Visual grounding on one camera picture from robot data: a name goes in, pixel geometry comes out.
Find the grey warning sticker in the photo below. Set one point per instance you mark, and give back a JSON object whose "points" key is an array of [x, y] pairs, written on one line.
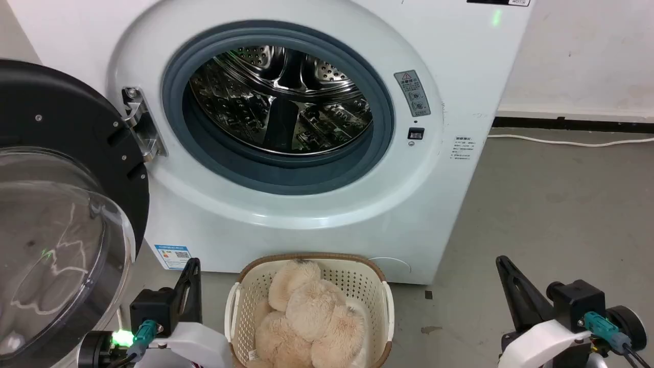
{"points": [[412, 93]]}

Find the stainless steel perforated drum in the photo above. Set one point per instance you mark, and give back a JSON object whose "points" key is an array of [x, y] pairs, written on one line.
{"points": [[245, 112]]}

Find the black washer door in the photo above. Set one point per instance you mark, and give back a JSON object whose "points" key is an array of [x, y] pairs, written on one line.
{"points": [[51, 112]]}

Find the white text label sticker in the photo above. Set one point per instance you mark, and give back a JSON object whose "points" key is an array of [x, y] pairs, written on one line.
{"points": [[462, 148]]}

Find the blue energy label sticker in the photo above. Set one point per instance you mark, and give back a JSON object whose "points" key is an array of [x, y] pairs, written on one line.
{"points": [[172, 256]]}

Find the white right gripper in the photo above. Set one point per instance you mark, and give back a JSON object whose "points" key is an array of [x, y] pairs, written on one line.
{"points": [[541, 345]]}

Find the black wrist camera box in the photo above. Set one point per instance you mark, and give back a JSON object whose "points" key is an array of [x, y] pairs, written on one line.
{"points": [[577, 304], [150, 309]]}

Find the black door latch slot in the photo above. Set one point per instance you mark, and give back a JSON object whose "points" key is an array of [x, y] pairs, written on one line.
{"points": [[416, 134]]}

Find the beige fluffy plush toy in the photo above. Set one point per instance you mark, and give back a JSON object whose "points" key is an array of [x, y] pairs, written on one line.
{"points": [[311, 312]]}

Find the white front-load washing machine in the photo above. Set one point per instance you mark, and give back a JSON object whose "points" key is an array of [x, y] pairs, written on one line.
{"points": [[460, 76]]}

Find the black display panel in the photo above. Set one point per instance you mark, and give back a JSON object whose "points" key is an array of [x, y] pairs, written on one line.
{"points": [[498, 2]]}

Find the grey rubber door gasket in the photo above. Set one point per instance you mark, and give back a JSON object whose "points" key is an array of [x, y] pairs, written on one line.
{"points": [[286, 176]]}

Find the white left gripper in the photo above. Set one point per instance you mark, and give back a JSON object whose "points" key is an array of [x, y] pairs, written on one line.
{"points": [[194, 347]]}

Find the black baseboard strip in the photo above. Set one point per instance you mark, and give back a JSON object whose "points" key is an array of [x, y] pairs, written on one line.
{"points": [[572, 124]]}

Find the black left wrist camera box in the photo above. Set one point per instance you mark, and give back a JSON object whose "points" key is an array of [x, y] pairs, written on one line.
{"points": [[150, 309]]}

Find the cream perforated laundry basket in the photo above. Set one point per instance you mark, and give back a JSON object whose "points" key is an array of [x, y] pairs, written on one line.
{"points": [[363, 286]]}

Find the metal door hinge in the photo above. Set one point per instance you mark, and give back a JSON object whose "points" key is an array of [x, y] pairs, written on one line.
{"points": [[145, 135]]}

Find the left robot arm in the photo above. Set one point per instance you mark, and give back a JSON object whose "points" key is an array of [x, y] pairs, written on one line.
{"points": [[94, 350]]}

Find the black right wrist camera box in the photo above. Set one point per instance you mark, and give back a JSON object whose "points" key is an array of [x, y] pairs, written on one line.
{"points": [[577, 304]]}

